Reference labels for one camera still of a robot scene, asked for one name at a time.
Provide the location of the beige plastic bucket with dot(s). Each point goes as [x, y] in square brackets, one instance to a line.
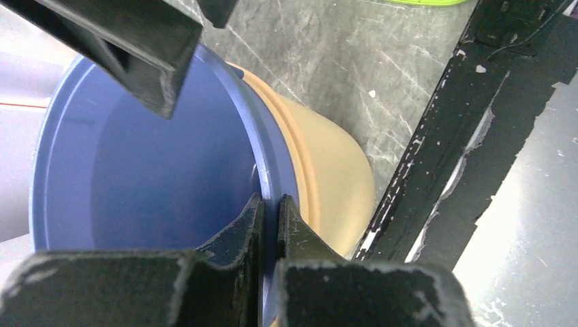
[302, 154]

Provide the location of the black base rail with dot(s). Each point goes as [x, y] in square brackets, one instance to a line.
[498, 80]

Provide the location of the lime green plastic tub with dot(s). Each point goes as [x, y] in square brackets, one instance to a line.
[429, 3]

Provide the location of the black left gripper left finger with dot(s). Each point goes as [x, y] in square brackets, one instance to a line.
[217, 284]

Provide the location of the white PVC pipe frame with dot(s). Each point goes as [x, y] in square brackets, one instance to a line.
[26, 87]

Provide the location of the blue bucket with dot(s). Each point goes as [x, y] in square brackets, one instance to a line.
[111, 175]

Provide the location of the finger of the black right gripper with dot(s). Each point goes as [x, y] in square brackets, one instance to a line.
[146, 46]
[217, 12]

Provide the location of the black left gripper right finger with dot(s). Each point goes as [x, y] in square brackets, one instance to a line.
[315, 286]

